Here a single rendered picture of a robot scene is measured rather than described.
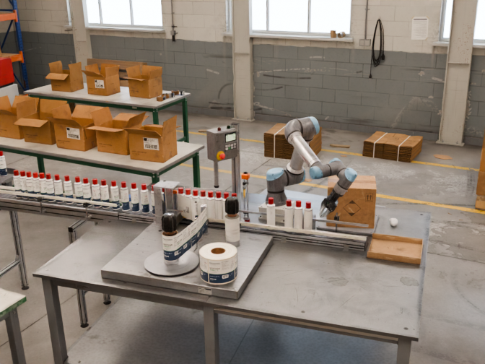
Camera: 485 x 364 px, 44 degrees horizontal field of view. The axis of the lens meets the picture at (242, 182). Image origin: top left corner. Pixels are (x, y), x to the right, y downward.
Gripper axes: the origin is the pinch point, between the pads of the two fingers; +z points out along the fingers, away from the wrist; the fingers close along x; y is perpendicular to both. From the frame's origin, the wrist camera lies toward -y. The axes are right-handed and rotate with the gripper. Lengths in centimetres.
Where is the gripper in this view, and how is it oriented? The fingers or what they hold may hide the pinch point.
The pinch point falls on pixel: (321, 214)
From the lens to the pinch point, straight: 369.2
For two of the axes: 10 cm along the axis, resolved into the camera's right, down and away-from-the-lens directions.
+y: -3.2, 3.4, -8.8
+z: -4.6, 7.6, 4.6
